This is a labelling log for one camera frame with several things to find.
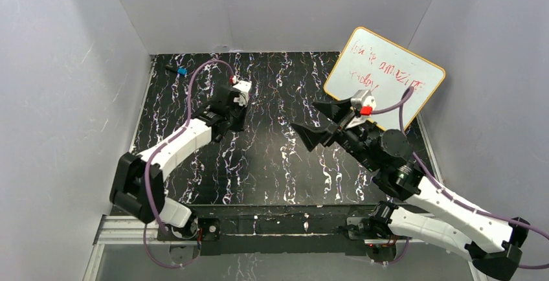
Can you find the aluminium frame rail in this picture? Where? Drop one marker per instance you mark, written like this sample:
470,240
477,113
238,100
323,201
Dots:
127,250

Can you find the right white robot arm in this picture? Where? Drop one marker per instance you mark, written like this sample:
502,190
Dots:
491,245

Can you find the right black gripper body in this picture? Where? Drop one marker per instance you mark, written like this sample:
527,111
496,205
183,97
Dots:
335,127

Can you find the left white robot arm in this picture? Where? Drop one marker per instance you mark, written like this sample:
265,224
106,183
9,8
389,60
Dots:
138,186

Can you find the blue capped black marker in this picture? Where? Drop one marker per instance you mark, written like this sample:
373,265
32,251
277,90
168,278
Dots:
176,70

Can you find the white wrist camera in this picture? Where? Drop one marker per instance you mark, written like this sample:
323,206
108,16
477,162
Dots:
243,88
363,103

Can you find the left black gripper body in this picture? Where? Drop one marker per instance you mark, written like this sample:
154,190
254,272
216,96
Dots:
237,116

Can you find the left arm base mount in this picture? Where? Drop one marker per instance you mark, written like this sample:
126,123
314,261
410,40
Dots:
193,234

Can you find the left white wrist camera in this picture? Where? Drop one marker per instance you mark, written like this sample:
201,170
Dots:
243,88

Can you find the whiteboard with orange frame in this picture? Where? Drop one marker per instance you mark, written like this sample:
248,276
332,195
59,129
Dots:
371,62

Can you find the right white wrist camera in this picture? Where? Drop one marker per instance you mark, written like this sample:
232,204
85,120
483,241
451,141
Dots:
363,103

